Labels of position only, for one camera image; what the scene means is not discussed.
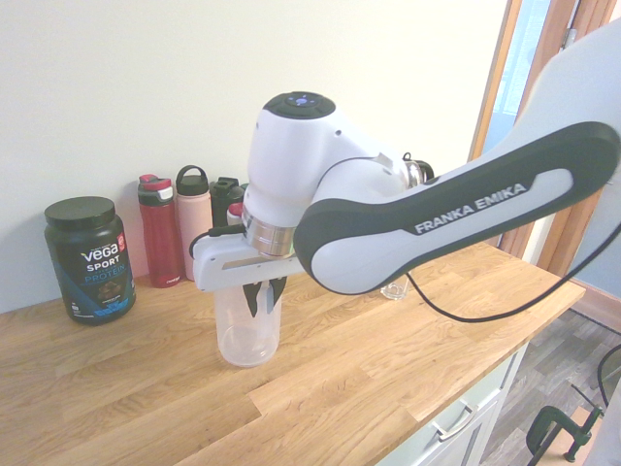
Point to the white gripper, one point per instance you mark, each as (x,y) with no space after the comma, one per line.
(228,267)

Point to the clear pitcher blue lid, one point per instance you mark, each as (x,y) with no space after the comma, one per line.
(247,340)

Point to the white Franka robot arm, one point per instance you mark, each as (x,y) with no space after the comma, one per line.
(291,160)

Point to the red water bottle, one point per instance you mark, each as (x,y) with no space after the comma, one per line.
(160,233)

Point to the black shaker bottle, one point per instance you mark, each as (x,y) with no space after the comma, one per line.
(223,204)

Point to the pink bottle black lid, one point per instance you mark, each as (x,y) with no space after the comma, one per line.
(191,209)

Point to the clear drinking glass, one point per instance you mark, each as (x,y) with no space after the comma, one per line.
(395,291)

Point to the black Vega protein tub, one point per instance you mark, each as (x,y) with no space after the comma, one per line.
(89,252)

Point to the steel electric kettle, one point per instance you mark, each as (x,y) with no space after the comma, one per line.
(417,172)

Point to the white drawer cabinet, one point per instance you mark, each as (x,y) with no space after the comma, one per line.
(495,403)

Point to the green clamp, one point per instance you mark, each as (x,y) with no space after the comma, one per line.
(548,427)

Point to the wooden robot mounting board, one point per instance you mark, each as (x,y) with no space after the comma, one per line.
(567,437)

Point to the grey blue door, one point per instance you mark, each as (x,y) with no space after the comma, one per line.
(606,262)

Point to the metal door hinge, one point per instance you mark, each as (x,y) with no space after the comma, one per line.
(571,39)

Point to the white wrist camera red mount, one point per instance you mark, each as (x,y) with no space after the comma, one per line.
(235,216)

